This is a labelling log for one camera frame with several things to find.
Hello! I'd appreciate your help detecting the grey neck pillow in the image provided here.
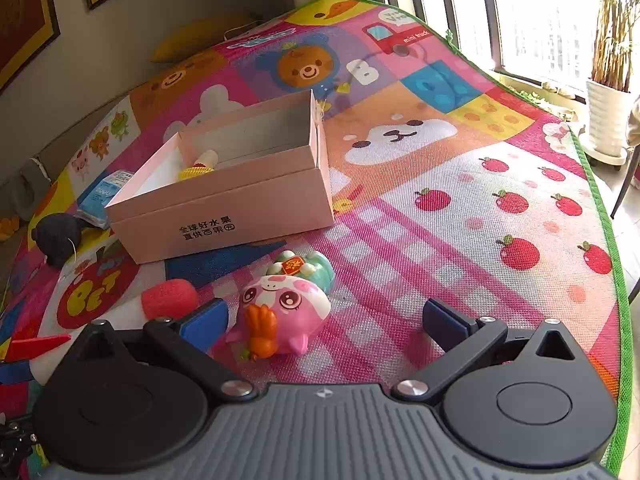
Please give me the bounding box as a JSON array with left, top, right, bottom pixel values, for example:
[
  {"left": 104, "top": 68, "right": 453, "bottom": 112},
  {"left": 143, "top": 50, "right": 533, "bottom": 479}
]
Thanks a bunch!
[{"left": 10, "top": 157, "right": 51, "bottom": 221}]

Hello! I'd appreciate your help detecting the white red foam rocket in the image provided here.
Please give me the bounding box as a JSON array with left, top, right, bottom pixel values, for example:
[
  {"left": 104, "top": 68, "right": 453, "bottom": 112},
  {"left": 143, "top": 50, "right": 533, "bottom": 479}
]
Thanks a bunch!
[{"left": 1, "top": 278, "right": 200, "bottom": 363}]

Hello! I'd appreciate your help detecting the white plant pot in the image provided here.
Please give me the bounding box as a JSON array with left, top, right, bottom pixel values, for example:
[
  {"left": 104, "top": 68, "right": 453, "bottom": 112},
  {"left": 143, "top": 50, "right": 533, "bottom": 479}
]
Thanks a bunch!
[{"left": 587, "top": 79, "right": 634, "bottom": 157}]

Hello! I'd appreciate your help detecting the green potted palm plant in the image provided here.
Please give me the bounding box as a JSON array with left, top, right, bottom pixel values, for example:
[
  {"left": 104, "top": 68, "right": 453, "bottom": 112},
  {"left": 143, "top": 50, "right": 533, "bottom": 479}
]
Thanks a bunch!
[{"left": 590, "top": 0, "right": 639, "bottom": 92}]

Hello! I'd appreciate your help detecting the yellow toy corn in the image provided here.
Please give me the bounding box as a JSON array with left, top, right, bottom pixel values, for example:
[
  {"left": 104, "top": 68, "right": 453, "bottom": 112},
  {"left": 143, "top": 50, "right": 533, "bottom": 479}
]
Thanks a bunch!
[{"left": 178, "top": 166, "right": 214, "bottom": 181}]

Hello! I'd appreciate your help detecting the colourful cartoon play mat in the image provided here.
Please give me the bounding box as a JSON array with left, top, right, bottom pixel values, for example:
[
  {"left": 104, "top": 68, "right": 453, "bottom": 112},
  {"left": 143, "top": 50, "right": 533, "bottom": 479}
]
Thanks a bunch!
[{"left": 1, "top": 0, "right": 634, "bottom": 479}]

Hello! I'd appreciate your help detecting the yellow pink cupcake toy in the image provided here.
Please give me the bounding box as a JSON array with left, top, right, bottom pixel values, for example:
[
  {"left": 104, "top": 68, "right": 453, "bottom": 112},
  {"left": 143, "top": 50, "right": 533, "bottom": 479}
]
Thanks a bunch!
[{"left": 193, "top": 150, "right": 218, "bottom": 169}]

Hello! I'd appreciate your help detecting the beige sofa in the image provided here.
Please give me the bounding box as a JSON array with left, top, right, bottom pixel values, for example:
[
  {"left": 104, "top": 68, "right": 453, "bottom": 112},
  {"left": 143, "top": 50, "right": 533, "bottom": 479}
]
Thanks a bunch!
[{"left": 0, "top": 98, "right": 166, "bottom": 281}]

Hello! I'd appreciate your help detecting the pink cardboard box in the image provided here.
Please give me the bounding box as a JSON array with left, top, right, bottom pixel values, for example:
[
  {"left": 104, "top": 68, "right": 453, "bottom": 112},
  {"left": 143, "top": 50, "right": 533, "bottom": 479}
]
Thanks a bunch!
[{"left": 106, "top": 91, "right": 334, "bottom": 263}]

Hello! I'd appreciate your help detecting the pink round cartoon toy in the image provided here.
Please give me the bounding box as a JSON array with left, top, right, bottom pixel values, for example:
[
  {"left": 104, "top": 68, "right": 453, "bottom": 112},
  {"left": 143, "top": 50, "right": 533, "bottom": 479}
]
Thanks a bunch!
[{"left": 224, "top": 250, "right": 335, "bottom": 361}]

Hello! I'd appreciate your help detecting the blue wet wipes pack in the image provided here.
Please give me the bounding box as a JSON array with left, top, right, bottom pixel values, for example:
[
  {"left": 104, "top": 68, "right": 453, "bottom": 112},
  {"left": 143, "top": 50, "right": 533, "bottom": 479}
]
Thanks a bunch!
[{"left": 77, "top": 170, "right": 132, "bottom": 230}]

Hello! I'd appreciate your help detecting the yellow cushion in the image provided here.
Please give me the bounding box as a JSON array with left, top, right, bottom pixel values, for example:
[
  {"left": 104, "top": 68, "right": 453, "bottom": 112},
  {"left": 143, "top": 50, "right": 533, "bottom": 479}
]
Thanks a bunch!
[{"left": 150, "top": 12, "right": 260, "bottom": 63}]

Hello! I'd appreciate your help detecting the black plush cat toy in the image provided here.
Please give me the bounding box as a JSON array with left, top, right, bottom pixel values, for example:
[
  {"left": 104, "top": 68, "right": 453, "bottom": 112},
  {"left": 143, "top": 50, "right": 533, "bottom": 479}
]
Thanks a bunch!
[{"left": 30, "top": 212, "right": 91, "bottom": 269}]

